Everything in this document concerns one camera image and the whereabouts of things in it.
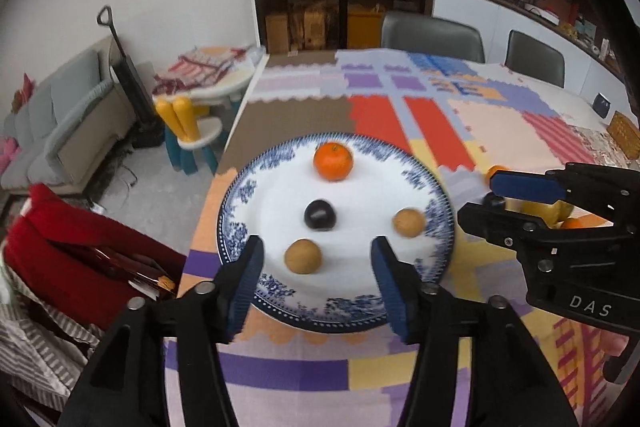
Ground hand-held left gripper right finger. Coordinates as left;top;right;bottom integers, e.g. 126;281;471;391
370;235;581;427

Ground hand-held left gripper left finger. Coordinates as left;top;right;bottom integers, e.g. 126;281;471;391
57;234;264;427

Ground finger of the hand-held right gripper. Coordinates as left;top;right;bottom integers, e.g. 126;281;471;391
457;201;622;254
489;162;640;214

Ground orange mandarin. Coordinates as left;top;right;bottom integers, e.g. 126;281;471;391
313;142;355;183
560;214;610;230

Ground brown round longan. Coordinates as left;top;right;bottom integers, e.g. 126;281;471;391
392;208;427;239
284;239;322;276

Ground blue and white patterned plate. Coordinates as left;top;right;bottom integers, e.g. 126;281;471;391
216;133;456;334

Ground dark purple plum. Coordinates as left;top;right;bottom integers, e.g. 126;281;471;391
304;200;337;233

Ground person's right hand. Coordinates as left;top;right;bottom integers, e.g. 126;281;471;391
600;331;630;359

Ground patchwork printed tablecloth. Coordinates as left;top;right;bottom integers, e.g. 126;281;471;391
164;47;640;427

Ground woven wicker basket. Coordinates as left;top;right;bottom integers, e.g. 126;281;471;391
607;111;640;159

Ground grey dining chair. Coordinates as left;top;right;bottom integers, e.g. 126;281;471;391
504;29;566;89
380;11;486;64

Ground yellow and teal children's chair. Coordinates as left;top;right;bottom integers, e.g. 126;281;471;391
155;98;224;176

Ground red cloth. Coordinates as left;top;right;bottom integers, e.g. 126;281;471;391
4;184;187;329

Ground small cream children's table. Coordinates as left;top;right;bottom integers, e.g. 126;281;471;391
151;46;267;108

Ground black upright vacuum cleaner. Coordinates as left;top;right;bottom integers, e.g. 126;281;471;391
95;6;166;150

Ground grey striped cloth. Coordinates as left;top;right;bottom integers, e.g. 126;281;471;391
0;234;107;410

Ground patchwork cloth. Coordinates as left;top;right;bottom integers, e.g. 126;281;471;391
152;46;262;96

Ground yellow box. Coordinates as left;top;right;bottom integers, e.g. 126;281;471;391
347;9;386;49

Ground grey sofa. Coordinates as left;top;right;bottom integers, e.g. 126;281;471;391
0;34;137;198

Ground pink cushion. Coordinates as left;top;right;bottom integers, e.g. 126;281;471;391
0;136;19;174

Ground white sideboard with wall shelves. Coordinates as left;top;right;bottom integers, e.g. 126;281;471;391
429;0;640;100

